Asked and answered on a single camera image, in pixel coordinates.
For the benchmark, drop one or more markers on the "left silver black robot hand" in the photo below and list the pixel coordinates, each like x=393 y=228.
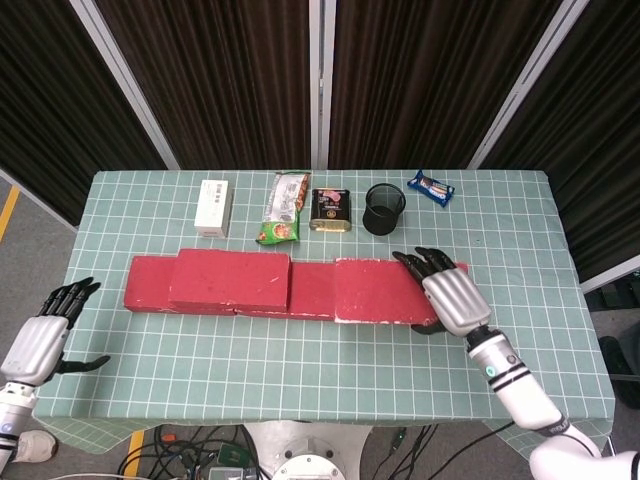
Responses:
x=35 y=350

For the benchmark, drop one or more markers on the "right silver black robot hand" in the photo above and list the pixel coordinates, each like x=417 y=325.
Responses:
x=455 y=300

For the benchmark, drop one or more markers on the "red rectangular brick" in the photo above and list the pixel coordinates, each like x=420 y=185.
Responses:
x=230 y=280
x=147 y=282
x=312 y=290
x=375 y=290

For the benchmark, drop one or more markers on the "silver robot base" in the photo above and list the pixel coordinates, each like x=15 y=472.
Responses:
x=305 y=445

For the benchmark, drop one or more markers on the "white shoe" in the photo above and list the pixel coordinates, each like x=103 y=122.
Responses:
x=37 y=446

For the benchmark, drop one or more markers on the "black mesh pen holder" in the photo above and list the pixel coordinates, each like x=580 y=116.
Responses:
x=384 y=215

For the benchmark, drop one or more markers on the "blue cookie packet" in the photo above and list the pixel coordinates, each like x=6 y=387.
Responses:
x=431 y=188

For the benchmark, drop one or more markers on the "yellow floor tape strip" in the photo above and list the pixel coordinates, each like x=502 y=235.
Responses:
x=134 y=452
x=9 y=212

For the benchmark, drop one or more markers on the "black gold luncheon meat can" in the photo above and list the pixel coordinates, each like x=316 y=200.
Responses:
x=330 y=207

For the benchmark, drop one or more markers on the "green checked tablecloth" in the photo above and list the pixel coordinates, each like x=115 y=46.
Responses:
x=275 y=370

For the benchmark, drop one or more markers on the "green white snack packet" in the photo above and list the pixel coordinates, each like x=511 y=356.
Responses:
x=284 y=205

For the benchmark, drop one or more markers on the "green circuit board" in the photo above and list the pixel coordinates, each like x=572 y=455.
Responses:
x=232 y=454

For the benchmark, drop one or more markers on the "grey electronics box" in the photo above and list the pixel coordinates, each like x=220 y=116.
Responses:
x=225 y=474

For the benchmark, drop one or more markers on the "dark ribbed partition panel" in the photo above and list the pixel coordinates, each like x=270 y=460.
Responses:
x=200 y=75
x=40 y=100
x=425 y=75
x=600 y=125

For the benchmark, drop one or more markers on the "white cardboard box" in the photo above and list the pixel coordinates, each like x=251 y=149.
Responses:
x=213 y=207

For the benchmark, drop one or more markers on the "silver partition post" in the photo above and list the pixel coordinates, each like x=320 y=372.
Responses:
x=320 y=85
x=526 y=85
x=125 y=85

